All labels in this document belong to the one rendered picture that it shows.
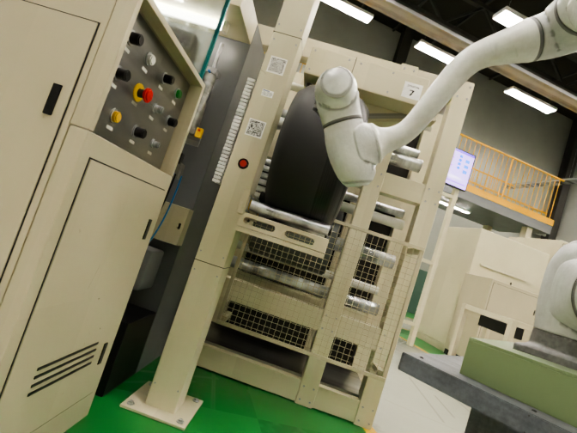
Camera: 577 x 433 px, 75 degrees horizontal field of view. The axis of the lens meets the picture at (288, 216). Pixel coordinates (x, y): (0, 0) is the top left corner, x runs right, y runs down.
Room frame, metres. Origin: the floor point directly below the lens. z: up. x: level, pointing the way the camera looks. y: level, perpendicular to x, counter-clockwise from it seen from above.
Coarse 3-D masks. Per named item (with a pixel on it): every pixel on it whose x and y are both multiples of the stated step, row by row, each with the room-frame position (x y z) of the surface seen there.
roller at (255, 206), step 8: (248, 208) 1.51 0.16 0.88; (256, 208) 1.50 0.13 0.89; (264, 208) 1.49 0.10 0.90; (272, 208) 1.50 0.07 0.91; (272, 216) 1.50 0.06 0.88; (280, 216) 1.49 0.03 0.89; (288, 216) 1.49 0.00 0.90; (296, 216) 1.49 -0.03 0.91; (304, 216) 1.49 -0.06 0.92; (296, 224) 1.49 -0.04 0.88; (304, 224) 1.48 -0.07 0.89; (312, 224) 1.48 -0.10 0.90; (320, 224) 1.48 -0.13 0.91; (328, 224) 1.49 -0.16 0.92; (320, 232) 1.48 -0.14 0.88; (328, 232) 1.48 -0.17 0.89
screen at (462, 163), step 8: (456, 152) 5.27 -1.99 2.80; (464, 152) 5.30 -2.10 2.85; (456, 160) 5.28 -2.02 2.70; (464, 160) 5.31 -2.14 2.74; (472, 160) 5.34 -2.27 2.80; (456, 168) 5.29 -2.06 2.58; (464, 168) 5.32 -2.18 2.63; (448, 176) 5.27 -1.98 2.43; (456, 176) 5.30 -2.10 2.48; (464, 176) 5.33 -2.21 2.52; (448, 184) 5.28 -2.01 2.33; (456, 184) 5.31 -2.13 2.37; (464, 184) 5.34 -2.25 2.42
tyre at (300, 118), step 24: (312, 96) 1.40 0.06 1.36; (288, 120) 1.38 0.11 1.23; (312, 120) 1.36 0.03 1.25; (288, 144) 1.36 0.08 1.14; (312, 144) 1.35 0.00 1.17; (288, 168) 1.38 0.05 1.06; (312, 168) 1.37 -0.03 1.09; (288, 192) 1.43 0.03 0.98; (312, 192) 1.41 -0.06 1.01; (336, 192) 1.40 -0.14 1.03; (312, 216) 1.49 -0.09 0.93; (336, 216) 1.57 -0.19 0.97
